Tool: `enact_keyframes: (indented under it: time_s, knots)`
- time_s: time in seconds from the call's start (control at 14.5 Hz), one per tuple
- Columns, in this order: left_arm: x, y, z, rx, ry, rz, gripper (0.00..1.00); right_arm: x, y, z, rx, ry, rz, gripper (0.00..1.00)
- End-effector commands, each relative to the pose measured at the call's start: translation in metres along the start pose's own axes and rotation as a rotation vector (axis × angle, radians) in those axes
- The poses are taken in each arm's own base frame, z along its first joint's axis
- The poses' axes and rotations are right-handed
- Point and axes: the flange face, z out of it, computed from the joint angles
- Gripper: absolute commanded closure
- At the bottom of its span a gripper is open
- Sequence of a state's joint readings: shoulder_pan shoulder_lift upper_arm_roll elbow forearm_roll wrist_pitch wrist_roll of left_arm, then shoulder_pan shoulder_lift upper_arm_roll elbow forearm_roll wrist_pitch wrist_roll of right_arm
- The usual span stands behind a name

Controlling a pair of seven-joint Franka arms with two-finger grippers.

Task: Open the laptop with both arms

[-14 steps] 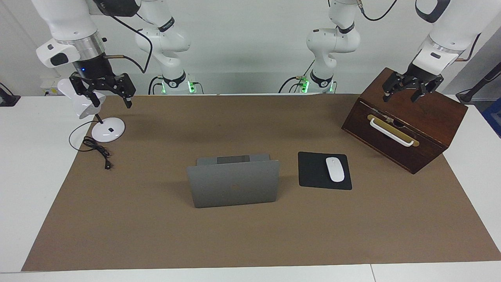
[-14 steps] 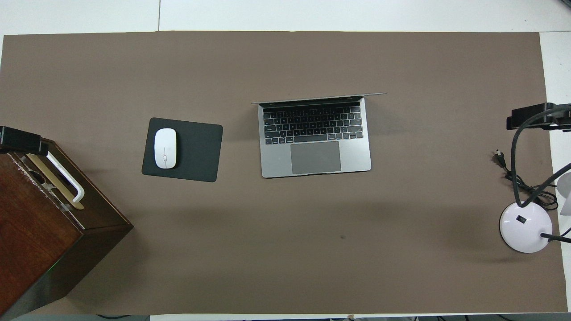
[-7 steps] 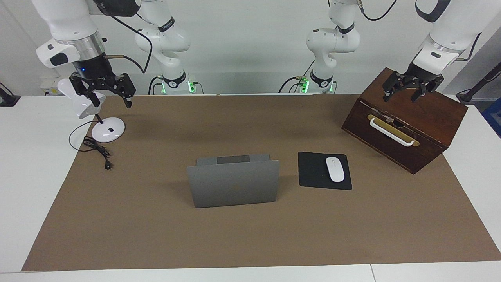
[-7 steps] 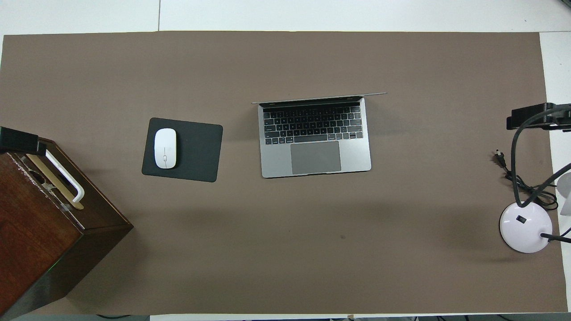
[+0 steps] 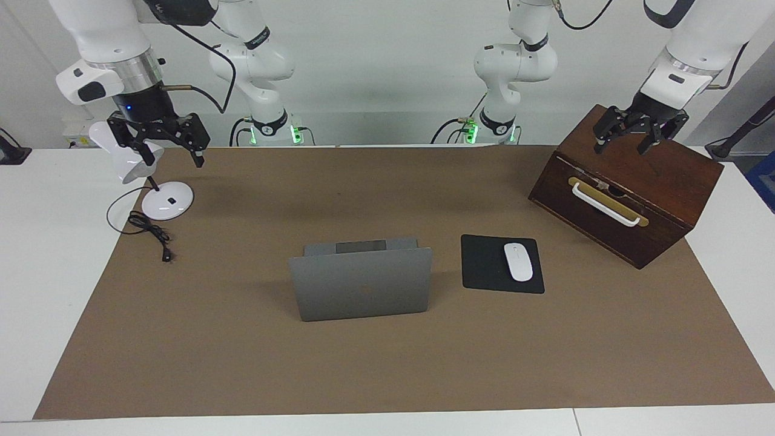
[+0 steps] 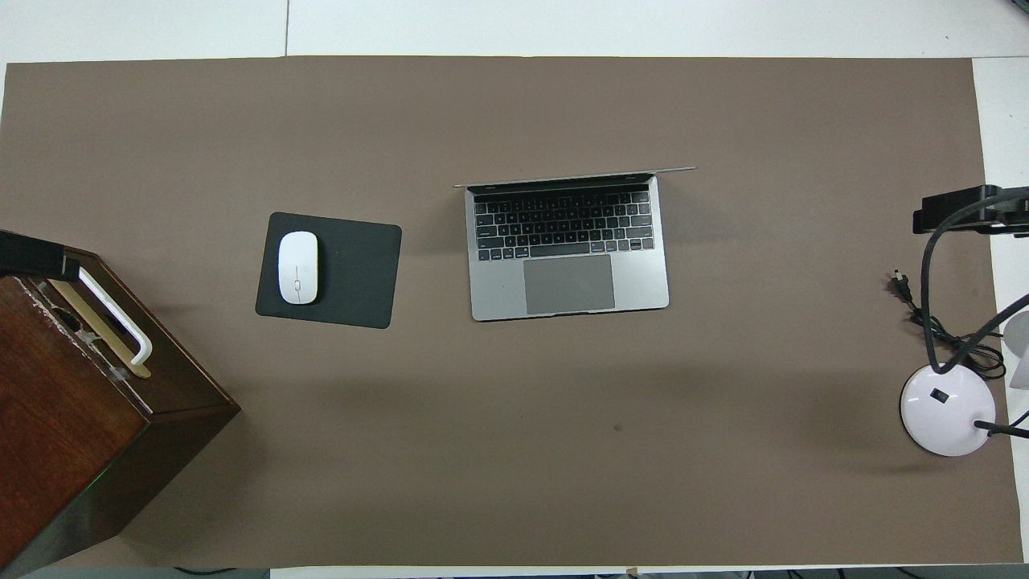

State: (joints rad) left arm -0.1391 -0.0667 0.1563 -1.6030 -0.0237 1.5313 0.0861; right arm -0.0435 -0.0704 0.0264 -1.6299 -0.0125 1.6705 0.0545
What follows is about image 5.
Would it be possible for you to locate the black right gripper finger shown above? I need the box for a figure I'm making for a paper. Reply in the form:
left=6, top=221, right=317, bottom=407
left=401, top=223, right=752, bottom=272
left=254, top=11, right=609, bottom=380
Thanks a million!
left=176, top=113, right=211, bottom=168
left=108, top=115, right=155, bottom=167

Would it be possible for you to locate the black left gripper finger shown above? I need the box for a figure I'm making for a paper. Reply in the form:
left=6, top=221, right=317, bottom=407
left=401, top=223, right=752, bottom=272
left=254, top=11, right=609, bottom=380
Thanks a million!
left=637, top=115, right=689, bottom=155
left=593, top=106, right=627, bottom=153

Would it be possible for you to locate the silver laptop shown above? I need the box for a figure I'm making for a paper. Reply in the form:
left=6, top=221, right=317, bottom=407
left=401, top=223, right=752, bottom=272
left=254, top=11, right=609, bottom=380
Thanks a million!
left=288, top=237, right=434, bottom=323

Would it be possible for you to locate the dark wooden box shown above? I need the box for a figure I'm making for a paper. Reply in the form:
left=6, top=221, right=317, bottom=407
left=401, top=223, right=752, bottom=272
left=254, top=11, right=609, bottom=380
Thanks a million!
left=528, top=104, right=725, bottom=270

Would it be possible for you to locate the white desk lamp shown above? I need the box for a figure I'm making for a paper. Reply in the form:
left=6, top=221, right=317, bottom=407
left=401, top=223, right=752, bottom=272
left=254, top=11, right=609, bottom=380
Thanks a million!
left=88, top=121, right=195, bottom=222

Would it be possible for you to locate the black tripod leg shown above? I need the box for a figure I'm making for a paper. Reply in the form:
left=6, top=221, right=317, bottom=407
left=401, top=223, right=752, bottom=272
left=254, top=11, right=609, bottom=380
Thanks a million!
left=705, top=96, right=775, bottom=161

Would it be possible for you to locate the black stand foot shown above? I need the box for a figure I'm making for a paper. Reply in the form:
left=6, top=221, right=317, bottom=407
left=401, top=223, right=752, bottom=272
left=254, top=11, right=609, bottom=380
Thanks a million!
left=0, top=128, right=32, bottom=165

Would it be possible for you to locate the white computer mouse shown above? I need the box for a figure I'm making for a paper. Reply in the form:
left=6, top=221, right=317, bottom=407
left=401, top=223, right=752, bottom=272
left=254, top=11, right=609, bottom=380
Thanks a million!
left=504, top=242, right=534, bottom=283

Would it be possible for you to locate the black mouse pad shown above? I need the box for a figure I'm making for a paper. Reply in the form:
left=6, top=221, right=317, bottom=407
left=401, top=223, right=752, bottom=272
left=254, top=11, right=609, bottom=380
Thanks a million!
left=461, top=234, right=546, bottom=295

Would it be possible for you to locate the brown table mat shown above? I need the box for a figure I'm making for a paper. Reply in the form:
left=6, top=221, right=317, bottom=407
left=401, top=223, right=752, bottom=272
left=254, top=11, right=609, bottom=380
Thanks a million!
left=33, top=145, right=775, bottom=420

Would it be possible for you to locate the black right base cable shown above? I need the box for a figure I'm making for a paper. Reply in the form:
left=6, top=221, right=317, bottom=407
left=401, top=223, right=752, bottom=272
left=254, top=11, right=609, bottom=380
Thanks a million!
left=229, top=117, right=315, bottom=147

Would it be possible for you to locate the black base cable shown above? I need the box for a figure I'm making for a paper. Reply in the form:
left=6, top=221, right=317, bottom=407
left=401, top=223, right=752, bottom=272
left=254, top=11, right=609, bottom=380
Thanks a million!
left=229, top=117, right=315, bottom=147
left=431, top=91, right=488, bottom=146

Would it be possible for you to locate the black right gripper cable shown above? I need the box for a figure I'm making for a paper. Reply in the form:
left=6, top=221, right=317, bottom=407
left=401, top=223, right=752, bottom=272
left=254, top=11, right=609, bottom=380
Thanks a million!
left=154, top=6, right=237, bottom=114

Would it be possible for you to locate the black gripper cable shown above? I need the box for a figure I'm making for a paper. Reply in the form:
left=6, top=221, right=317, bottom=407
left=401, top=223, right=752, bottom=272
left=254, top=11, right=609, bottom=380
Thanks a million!
left=154, top=6, right=237, bottom=114
left=554, top=0, right=751, bottom=90

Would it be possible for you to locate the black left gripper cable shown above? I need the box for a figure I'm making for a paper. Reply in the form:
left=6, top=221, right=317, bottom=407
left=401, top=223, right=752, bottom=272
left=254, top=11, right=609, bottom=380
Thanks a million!
left=554, top=0, right=751, bottom=90

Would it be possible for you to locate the white box handle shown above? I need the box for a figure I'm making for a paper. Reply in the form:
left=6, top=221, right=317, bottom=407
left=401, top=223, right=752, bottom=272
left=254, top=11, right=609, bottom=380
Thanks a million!
left=572, top=182, right=641, bottom=228

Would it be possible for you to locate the brass handle plate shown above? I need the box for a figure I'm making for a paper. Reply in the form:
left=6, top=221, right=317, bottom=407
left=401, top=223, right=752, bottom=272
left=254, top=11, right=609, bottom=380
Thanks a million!
left=568, top=176, right=650, bottom=228

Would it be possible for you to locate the black lamp power cable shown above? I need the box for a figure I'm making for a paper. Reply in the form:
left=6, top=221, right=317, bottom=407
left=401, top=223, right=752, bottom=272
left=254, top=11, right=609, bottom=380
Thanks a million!
left=107, top=185, right=174, bottom=263

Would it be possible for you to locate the black left base cable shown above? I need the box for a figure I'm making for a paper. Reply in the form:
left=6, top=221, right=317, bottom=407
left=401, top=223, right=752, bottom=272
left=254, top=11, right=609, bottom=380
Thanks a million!
left=431, top=91, right=488, bottom=146

